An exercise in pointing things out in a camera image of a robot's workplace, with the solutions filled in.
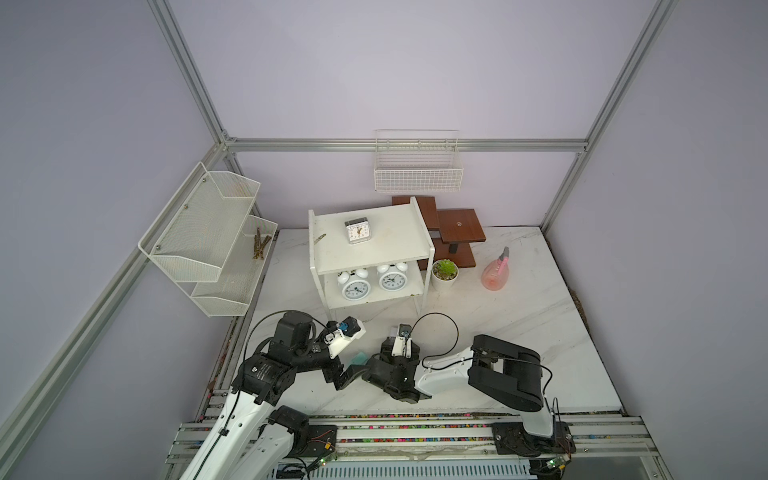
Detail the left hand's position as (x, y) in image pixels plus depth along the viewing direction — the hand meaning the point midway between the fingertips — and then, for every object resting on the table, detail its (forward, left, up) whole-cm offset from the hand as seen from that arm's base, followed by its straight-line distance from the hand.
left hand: (356, 353), depth 71 cm
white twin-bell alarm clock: (+16, +1, +6) cm, 17 cm away
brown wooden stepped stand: (+42, -29, -1) cm, 51 cm away
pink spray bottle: (+35, -45, -14) cm, 59 cm away
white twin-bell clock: (+19, -9, +5) cm, 22 cm away
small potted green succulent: (+30, -26, -8) cm, 41 cm away
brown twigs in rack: (+38, +36, -2) cm, 53 cm away
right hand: (+10, -10, -18) cm, 23 cm away
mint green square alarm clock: (+2, 0, -10) cm, 10 cm away
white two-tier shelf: (+18, -4, +15) cm, 24 cm away
